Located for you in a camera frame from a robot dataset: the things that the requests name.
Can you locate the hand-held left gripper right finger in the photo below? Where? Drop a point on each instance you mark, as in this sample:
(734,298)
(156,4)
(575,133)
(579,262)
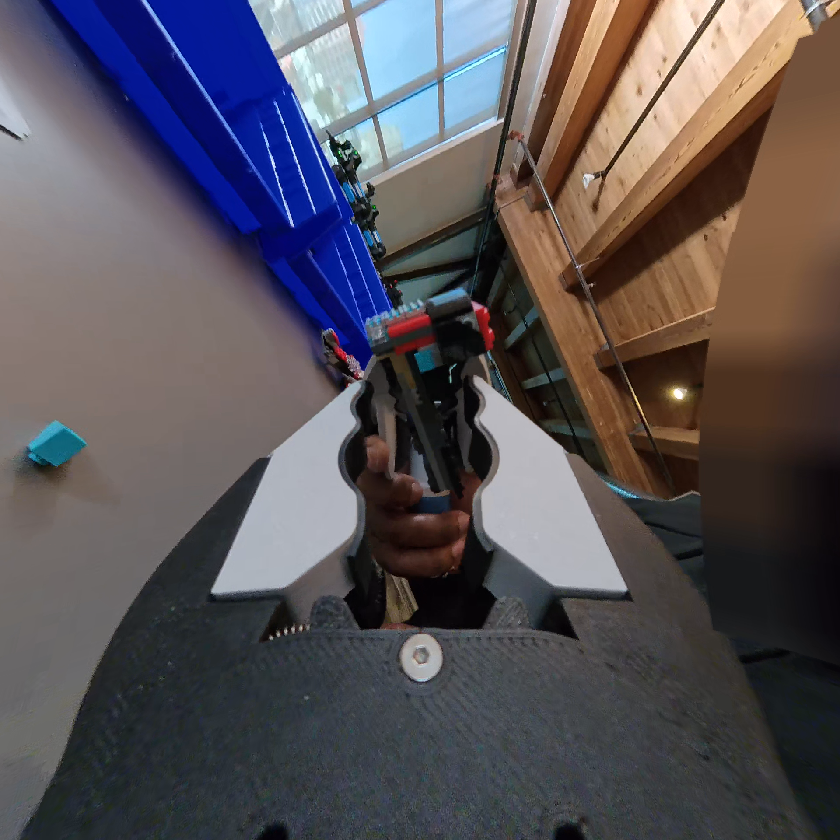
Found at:
(558,525)

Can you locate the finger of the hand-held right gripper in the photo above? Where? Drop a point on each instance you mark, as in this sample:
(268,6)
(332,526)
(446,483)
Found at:
(384,426)
(476,367)

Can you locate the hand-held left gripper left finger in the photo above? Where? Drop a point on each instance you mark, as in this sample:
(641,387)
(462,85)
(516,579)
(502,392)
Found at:
(289,525)

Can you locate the red black toy brick build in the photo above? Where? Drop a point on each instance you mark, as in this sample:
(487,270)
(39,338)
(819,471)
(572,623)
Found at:
(459,328)

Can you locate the long black toy brick assembly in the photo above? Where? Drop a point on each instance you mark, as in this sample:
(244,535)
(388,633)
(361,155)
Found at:
(430,433)

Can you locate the teal sloped toy brick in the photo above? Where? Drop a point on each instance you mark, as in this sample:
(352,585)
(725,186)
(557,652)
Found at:
(56,444)

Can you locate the blue plastic bin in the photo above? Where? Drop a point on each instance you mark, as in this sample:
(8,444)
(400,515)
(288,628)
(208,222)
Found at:
(328,282)
(197,98)

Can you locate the instruction booklet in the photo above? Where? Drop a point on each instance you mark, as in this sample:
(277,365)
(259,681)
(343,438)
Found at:
(13,118)

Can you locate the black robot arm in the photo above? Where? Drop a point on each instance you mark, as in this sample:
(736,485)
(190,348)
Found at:
(344,157)
(367,223)

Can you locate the grey desk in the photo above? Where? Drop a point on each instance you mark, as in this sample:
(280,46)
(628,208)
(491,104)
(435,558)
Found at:
(131,328)

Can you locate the person's right hand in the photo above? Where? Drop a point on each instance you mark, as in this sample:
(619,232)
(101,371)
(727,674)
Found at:
(413,538)

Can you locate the white ceiling bulb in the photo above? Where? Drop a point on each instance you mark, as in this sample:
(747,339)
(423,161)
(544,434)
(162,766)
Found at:
(589,177)

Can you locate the person's black jacket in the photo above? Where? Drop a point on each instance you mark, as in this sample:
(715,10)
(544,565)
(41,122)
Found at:
(800,722)

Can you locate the large window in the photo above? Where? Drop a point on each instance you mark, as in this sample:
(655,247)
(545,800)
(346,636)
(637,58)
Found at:
(407,46)

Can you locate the silver air duct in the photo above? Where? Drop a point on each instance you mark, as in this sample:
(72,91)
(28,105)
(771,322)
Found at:
(623,485)

